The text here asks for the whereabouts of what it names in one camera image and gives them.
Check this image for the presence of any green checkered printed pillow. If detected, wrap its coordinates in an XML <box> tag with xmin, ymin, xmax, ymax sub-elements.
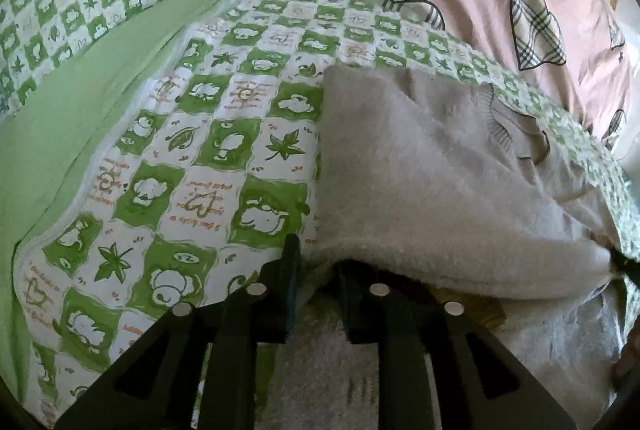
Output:
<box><xmin>0</xmin><ymin>0</ymin><xmax>177</xmax><ymax>117</ymax></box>

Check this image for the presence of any grey knit sweater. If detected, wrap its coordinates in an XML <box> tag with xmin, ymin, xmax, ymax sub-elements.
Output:
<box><xmin>272</xmin><ymin>62</ymin><xmax>640</xmax><ymax>430</ymax></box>

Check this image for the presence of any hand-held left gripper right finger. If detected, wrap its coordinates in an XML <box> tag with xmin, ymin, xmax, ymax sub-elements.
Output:
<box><xmin>336</xmin><ymin>264</ymin><xmax>576</xmax><ymax>430</ymax></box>

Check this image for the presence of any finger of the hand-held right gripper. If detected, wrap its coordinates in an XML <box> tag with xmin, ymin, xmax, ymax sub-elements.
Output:
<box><xmin>607</xmin><ymin>245</ymin><xmax>640</xmax><ymax>283</ymax></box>

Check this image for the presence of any green checkered printed quilt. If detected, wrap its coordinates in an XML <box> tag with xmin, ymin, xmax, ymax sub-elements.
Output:
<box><xmin>0</xmin><ymin>0</ymin><xmax>640</xmax><ymax>430</ymax></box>

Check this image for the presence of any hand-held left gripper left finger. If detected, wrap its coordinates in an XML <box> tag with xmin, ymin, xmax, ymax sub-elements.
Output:
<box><xmin>55</xmin><ymin>234</ymin><xmax>302</xmax><ymax>430</ymax></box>

